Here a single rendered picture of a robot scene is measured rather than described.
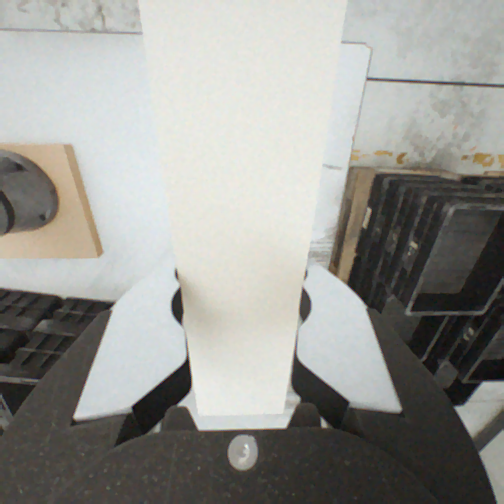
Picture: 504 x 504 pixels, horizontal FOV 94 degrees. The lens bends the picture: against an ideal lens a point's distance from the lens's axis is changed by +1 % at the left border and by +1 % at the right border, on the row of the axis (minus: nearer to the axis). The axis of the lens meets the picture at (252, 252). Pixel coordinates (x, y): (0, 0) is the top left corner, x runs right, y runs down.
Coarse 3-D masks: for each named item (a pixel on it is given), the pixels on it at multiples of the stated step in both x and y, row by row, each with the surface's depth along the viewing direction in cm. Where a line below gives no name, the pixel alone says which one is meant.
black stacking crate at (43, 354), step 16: (32, 336) 51; (48, 336) 50; (64, 336) 50; (16, 352) 46; (32, 352) 46; (48, 352) 47; (64, 352) 48; (0, 384) 43; (16, 384) 47; (32, 384) 51; (16, 400) 47
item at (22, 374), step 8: (0, 368) 42; (8, 368) 42; (16, 368) 42; (24, 368) 43; (32, 368) 43; (40, 368) 43; (48, 368) 44; (0, 376) 41; (8, 376) 41; (16, 376) 41; (24, 376) 42; (32, 376) 42; (40, 376) 42; (0, 392) 43; (0, 400) 44; (0, 408) 45; (8, 408) 45; (8, 416) 47; (160, 424) 52
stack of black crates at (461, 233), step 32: (384, 192) 96; (416, 192) 79; (448, 192) 75; (480, 192) 80; (384, 224) 97; (416, 224) 78; (448, 224) 79; (480, 224) 79; (384, 256) 97; (416, 256) 79; (448, 256) 84; (480, 256) 84; (416, 288) 78; (448, 288) 91; (480, 288) 84
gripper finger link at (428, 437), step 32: (384, 320) 9; (384, 352) 7; (416, 384) 6; (352, 416) 6; (384, 416) 6; (416, 416) 6; (448, 416) 6; (384, 448) 5; (416, 448) 5; (448, 448) 5; (448, 480) 5; (480, 480) 5
